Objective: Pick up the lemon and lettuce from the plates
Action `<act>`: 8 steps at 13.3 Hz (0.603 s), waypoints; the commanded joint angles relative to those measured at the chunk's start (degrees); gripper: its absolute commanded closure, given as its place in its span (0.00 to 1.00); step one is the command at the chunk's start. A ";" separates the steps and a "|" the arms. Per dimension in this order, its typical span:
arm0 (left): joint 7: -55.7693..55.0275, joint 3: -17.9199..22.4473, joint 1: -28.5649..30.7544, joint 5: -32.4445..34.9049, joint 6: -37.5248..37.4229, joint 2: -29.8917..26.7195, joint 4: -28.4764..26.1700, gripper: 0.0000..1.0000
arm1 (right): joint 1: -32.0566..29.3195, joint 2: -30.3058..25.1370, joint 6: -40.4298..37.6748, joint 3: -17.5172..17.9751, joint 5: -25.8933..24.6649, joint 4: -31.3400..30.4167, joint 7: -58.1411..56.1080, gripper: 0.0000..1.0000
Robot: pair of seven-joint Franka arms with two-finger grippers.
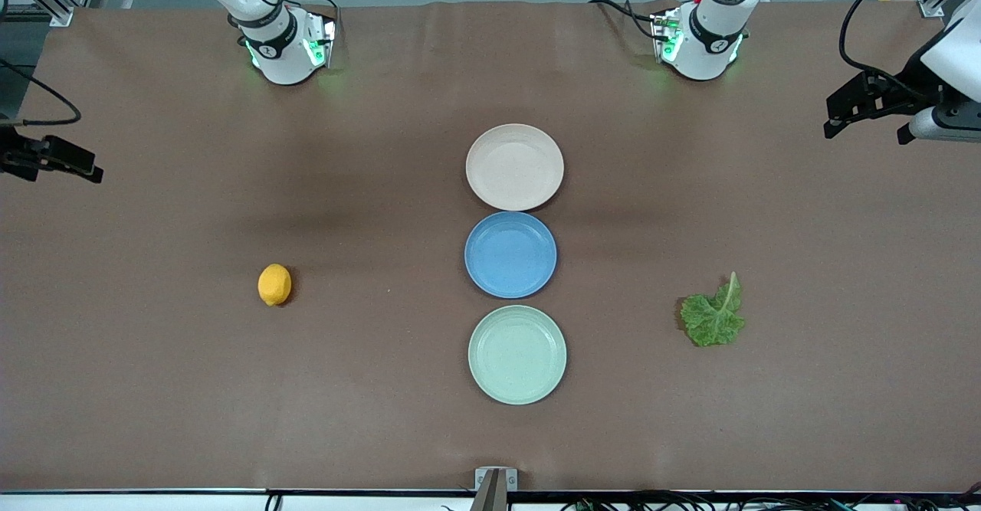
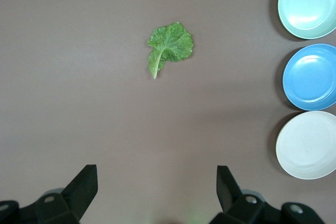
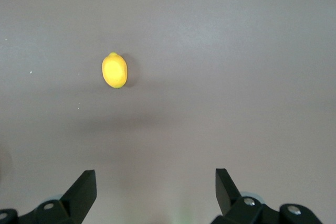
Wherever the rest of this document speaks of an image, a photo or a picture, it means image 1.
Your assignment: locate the white table edge strip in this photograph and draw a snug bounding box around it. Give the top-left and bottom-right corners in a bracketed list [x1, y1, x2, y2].
[0, 488, 981, 511]

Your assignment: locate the brown table cover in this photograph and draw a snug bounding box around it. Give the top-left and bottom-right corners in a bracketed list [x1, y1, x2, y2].
[0, 0, 981, 493]

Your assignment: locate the beige round plate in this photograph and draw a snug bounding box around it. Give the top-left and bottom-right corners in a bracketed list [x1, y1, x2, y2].
[466, 123, 565, 211]

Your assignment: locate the blue round plate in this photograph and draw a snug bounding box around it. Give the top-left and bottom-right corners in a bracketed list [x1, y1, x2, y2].
[464, 211, 558, 299]

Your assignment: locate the green round plate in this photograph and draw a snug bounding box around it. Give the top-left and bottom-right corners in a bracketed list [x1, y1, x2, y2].
[468, 305, 568, 405]

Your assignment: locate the green lettuce leaf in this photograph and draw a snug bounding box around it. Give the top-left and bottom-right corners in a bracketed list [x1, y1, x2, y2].
[680, 271, 746, 348]

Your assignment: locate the black left base cable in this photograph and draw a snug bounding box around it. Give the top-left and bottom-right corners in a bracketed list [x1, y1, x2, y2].
[589, 0, 668, 41]

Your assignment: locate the yellow lemon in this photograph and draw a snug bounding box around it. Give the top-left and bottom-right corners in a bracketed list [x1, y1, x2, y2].
[258, 264, 293, 306]

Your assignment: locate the black cable bundle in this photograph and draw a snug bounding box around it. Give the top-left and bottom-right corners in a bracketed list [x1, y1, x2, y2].
[559, 490, 981, 511]

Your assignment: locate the grey metal camera bracket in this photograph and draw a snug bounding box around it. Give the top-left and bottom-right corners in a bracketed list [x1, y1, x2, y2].
[474, 467, 519, 511]

